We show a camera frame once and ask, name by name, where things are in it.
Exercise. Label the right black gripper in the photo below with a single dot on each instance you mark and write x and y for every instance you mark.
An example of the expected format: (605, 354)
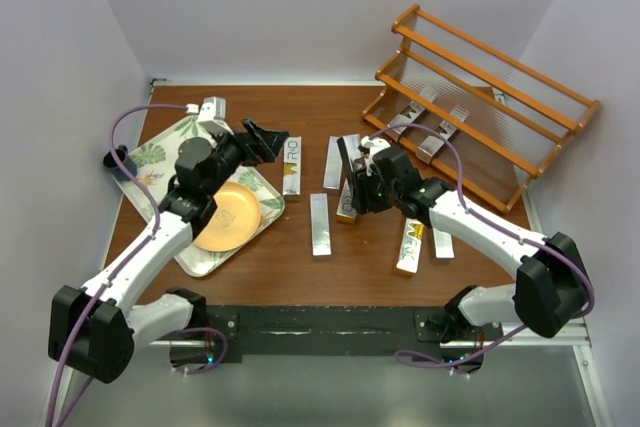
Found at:
(363, 201)

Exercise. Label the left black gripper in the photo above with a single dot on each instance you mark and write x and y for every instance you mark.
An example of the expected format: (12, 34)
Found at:
(268, 145)

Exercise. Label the silver angled R&O box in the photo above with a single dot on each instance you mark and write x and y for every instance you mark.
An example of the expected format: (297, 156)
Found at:
(408, 114)

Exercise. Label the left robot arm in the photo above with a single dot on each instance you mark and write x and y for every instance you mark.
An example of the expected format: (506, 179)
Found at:
(96, 329)

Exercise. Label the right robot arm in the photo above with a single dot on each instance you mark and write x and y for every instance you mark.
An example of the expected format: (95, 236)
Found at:
(550, 285)

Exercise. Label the wooden tiered shelf rack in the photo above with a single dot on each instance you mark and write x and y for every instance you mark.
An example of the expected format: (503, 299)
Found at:
(512, 121)

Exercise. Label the silver toothpaste box upper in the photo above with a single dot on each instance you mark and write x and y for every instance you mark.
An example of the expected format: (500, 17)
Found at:
(333, 165)

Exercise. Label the silver gold R&O toothpaste box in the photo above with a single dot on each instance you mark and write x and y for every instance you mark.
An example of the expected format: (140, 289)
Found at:
(291, 185)

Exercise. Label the silver toothpaste box lower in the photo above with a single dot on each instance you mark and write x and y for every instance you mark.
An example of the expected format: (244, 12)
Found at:
(320, 229)

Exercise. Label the gold R&O box centre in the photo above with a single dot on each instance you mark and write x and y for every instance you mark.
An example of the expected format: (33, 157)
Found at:
(345, 212)

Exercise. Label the orange round plate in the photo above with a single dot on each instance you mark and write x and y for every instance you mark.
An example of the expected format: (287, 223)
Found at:
(234, 222)

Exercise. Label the gold R&O box right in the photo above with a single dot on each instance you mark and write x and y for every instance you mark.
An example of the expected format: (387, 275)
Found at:
(410, 247)

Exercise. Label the floral leaf pattern tray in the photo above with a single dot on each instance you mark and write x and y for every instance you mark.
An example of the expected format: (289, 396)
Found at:
(155, 161)

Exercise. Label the silver box far right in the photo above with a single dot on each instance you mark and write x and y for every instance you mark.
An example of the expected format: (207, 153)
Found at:
(443, 244)

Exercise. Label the dark blue mug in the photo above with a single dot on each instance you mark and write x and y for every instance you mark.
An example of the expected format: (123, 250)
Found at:
(112, 167)

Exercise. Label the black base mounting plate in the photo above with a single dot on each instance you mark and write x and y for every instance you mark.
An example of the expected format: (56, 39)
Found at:
(327, 331)

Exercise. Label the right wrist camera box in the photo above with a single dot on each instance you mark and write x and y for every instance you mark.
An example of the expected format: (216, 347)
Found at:
(371, 146)

